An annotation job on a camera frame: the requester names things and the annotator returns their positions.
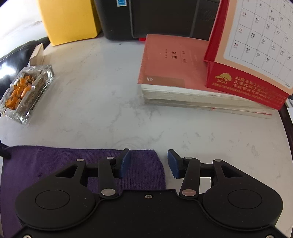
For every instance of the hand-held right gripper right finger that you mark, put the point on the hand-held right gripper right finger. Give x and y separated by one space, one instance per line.
174 163

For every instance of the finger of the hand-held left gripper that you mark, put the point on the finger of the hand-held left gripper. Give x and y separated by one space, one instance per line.
5 153

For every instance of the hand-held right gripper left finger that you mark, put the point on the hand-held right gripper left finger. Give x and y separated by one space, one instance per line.
125 163

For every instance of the purple towel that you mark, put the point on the purple towel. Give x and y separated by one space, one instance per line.
45 164

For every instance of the glass ashtray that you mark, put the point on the glass ashtray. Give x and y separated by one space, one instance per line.
25 91

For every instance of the black leather chair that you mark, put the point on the black leather chair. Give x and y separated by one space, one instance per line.
16 57

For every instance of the pink book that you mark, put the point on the pink book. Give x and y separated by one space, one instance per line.
169 64

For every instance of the small cardboard box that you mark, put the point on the small cardboard box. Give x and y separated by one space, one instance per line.
36 55

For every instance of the yellow folder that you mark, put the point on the yellow folder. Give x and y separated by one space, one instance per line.
68 20

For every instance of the black office machine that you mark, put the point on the black office machine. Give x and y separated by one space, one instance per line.
148 18

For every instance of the red desk calendar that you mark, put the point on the red desk calendar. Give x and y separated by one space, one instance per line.
251 34

